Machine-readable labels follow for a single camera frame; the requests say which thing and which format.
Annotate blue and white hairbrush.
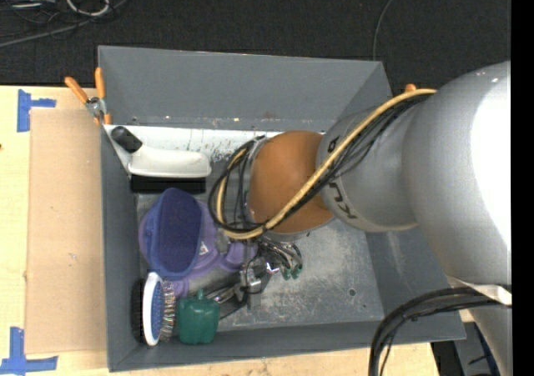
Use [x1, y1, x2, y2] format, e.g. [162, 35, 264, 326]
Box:
[130, 272, 164, 347]

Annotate purple soft toy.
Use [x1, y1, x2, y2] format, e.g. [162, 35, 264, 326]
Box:
[138, 198, 259, 298]

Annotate brown cardboard board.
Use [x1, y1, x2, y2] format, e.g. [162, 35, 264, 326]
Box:
[23, 108, 109, 357]

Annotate grey metal bin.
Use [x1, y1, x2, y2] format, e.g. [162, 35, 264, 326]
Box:
[96, 45, 467, 372]

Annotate green toy bell pepper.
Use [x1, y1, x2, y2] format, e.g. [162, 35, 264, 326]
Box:
[177, 288, 221, 345]

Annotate blue plastic cup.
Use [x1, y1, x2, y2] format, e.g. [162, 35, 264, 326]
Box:
[149, 187, 204, 280]

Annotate shiny iridescent ribbed disc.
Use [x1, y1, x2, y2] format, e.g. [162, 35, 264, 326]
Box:
[160, 280, 179, 343]

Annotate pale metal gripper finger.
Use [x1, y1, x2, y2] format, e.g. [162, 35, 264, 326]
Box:
[202, 272, 247, 300]
[214, 289, 249, 318]

